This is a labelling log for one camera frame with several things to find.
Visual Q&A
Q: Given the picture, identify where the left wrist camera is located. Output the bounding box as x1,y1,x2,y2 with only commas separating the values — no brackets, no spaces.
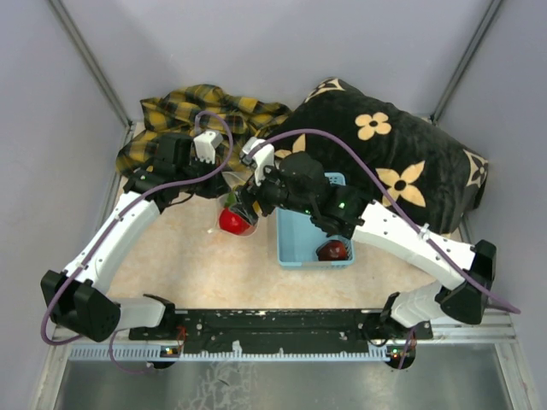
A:
193,130,223,164

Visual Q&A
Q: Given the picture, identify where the clear zip top bag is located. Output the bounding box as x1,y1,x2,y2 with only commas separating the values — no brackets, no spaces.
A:
208,172,257,237

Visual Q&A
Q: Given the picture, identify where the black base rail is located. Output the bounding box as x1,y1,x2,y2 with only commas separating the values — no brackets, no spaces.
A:
129,309,409,354

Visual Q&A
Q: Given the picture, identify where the yellow plaid shirt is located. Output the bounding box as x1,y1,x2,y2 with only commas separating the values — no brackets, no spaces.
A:
115,84,292,177

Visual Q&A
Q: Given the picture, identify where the light blue plastic basket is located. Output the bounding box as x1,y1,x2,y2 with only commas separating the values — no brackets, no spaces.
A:
275,172,356,270

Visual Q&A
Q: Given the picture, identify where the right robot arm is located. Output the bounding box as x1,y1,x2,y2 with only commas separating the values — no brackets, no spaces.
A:
230,153,497,338

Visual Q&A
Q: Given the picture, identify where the green orange mango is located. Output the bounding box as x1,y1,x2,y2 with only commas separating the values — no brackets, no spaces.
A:
223,192,237,208

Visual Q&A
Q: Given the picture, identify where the large dark red fruit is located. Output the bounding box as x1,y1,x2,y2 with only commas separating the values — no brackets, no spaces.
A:
315,240,349,261

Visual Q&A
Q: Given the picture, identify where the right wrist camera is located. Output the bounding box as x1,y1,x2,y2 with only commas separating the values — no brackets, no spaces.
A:
239,137,274,186

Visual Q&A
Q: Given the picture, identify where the purple cable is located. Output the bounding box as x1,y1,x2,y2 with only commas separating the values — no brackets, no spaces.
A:
245,129,521,371
40,111,234,375

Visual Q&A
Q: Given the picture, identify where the red apple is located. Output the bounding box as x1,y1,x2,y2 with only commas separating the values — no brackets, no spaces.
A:
218,208,251,236

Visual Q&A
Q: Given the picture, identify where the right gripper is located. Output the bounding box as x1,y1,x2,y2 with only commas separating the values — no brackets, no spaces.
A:
229,160,314,226

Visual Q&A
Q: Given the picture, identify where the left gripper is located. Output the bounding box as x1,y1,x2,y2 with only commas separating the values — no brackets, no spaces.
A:
176,153,231,199

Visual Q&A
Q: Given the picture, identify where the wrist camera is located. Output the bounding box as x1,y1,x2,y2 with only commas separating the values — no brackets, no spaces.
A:
239,137,274,186
193,130,223,164

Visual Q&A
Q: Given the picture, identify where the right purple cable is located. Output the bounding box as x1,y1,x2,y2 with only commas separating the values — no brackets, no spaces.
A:
245,129,521,371

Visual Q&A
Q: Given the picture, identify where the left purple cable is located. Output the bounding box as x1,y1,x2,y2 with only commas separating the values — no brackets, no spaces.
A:
40,111,234,375

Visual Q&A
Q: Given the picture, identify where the black floral pillow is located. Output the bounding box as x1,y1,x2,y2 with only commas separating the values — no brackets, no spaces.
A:
263,77,489,235

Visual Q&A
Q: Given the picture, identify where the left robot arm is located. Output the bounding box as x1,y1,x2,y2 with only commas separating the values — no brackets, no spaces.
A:
40,130,223,342

